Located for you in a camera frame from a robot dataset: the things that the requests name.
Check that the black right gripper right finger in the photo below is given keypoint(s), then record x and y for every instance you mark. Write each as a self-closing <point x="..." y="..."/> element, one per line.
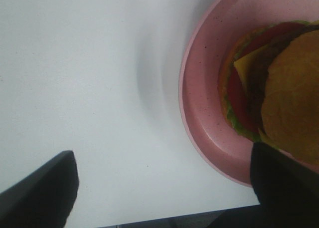
<point x="288" y="194"/>

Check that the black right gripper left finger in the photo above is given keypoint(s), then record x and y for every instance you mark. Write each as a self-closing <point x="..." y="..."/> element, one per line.
<point x="45" y="198"/>

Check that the toy burger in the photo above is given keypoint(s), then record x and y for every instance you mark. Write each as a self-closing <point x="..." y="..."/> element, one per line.
<point x="268" y="87"/>

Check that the pink speckled plate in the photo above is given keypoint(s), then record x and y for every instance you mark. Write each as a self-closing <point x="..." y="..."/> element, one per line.
<point x="220" y="27"/>

